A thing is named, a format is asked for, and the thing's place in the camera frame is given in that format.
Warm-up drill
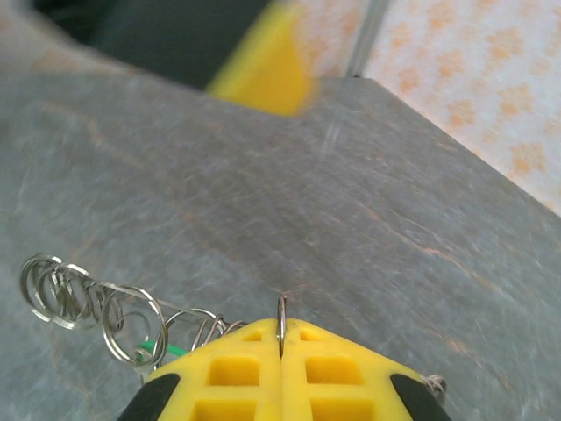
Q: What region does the aluminium frame post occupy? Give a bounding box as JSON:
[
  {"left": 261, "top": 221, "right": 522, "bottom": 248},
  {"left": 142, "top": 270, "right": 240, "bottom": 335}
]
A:
[{"left": 345, "top": 0, "right": 389, "bottom": 80}]

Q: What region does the small silver split ring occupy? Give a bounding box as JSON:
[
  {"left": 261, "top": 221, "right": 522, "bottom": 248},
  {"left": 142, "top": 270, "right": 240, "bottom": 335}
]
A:
[{"left": 274, "top": 294, "right": 289, "bottom": 357}]

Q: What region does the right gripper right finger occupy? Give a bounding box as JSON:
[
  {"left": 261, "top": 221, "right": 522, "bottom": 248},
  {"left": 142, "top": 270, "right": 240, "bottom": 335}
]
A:
[{"left": 280, "top": 318, "right": 455, "bottom": 421}]

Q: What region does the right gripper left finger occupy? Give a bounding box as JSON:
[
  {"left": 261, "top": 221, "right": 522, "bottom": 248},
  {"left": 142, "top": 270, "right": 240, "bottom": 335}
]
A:
[{"left": 116, "top": 318, "right": 281, "bottom": 421}]

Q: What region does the metal band keyring with rings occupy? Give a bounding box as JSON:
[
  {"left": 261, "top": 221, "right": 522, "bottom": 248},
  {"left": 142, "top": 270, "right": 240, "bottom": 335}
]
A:
[{"left": 19, "top": 252, "right": 246, "bottom": 378}]

